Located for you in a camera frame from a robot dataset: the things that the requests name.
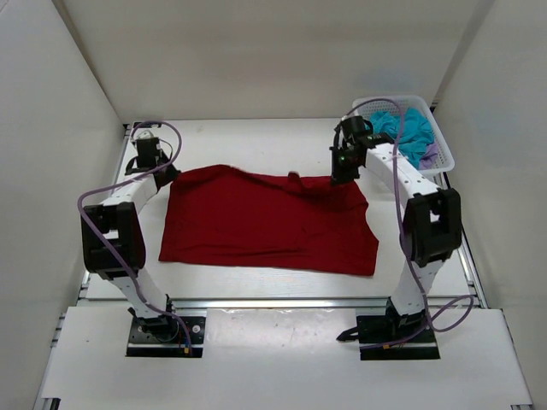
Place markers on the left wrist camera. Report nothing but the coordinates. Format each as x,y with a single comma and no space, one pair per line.
143,134

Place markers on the lavender t-shirt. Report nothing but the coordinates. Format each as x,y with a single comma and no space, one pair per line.
428,160

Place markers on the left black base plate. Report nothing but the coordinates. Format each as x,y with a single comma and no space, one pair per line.
163,337

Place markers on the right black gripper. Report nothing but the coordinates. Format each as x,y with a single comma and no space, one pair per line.
338,177

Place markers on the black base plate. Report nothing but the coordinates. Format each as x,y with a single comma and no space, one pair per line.
163,337
379,339

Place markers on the white plastic basket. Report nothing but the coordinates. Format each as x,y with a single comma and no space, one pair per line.
398,105

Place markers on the teal t-shirt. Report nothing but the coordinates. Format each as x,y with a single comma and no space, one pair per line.
417,132

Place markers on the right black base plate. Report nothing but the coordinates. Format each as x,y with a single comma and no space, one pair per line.
379,339

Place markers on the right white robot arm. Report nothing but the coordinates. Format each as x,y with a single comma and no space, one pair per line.
430,217

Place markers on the red t-shirt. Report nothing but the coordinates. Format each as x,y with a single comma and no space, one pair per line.
223,216

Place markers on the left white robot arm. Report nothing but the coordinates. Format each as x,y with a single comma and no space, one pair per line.
113,242

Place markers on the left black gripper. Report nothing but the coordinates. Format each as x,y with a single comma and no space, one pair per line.
172,174

